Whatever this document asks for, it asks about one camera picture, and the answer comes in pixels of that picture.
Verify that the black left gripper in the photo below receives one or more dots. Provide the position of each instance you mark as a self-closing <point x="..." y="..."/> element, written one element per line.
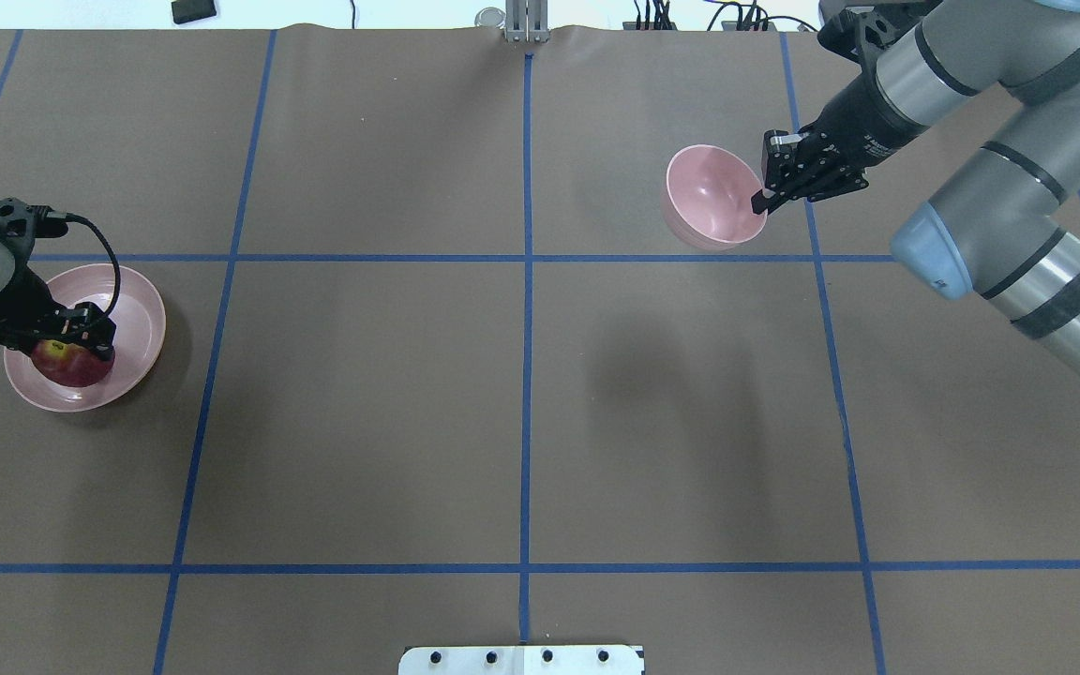
<point x="19" y="298"/>

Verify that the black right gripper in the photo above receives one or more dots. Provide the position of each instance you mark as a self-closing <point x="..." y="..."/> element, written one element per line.
<point x="857" y="128"/>

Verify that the pink bowl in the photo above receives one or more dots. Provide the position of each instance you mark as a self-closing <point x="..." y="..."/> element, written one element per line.
<point x="707" y="199"/>

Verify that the red apple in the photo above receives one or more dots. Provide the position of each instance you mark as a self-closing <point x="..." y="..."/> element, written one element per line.
<point x="70" y="365"/>

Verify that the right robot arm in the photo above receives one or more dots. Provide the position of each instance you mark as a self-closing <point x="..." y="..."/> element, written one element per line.
<point x="990" y="229"/>

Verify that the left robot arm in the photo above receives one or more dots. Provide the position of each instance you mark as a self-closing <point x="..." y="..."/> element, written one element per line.
<point x="15" y="254"/>

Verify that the pink plate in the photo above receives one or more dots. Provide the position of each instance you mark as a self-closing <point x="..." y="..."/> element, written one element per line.
<point x="140" y="319"/>

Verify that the small black square pad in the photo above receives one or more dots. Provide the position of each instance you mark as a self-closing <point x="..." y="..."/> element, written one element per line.
<point x="184" y="12"/>

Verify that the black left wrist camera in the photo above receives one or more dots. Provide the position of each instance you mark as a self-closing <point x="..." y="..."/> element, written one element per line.
<point x="19" y="220"/>

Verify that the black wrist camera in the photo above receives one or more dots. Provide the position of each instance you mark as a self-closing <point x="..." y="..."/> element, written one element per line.
<point x="19" y="220"/>
<point x="853" y="29"/>

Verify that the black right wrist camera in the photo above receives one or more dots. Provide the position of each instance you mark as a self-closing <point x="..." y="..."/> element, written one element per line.
<point x="853" y="29"/>

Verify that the aluminium frame post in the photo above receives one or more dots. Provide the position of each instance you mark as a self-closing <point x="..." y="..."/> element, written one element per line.
<point x="526" y="21"/>

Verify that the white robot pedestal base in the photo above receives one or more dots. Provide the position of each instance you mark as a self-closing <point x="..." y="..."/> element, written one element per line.
<point x="524" y="659"/>

